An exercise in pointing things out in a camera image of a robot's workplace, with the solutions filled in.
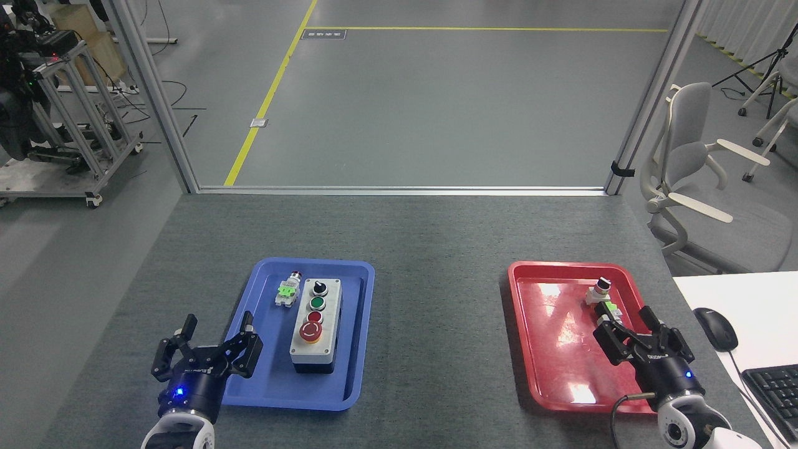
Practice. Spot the red plastic tray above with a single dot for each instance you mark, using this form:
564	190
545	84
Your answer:
555	337

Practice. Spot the grey control box with buttons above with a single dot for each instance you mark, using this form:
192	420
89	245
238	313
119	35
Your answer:
318	330

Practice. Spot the blue plastic tray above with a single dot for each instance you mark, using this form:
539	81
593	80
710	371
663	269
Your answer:
268	368

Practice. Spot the grey office chair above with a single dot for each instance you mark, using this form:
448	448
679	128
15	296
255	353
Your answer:
686	156

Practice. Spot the black keyboard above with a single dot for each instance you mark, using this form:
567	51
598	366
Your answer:
776	396

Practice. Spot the black tripod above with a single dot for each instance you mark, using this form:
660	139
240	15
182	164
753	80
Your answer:
764	62

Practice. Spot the black machine on cart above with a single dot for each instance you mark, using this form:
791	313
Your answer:
15	112

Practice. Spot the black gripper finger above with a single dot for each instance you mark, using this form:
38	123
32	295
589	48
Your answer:
169	357
617	343
667	333
242	352

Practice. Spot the silver floor plate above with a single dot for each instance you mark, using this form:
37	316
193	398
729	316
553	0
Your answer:
259	123

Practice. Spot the black computer mouse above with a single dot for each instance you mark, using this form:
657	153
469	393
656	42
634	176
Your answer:
716	328

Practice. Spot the white wheeled chair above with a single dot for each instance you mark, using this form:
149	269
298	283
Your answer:
776	125

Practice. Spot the silver frame rail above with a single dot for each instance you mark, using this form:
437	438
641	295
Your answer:
399	190

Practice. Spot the push button switch green block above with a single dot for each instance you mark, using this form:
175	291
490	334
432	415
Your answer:
288	292

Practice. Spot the aluminium frame cart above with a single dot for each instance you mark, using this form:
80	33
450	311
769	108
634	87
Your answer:
81	131

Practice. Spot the black knob selector switch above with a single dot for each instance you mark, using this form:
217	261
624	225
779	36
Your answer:
600	293

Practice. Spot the silver frame post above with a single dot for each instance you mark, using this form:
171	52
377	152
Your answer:
654	93
153	93

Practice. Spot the cardboard box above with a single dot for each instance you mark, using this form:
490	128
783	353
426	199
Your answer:
100	50

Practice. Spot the black clamp on post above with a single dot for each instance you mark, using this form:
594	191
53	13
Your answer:
622	169

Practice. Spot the white desk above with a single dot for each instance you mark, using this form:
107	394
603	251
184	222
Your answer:
748	293

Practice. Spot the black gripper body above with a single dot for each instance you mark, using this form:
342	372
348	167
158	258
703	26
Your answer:
196	390
670	374

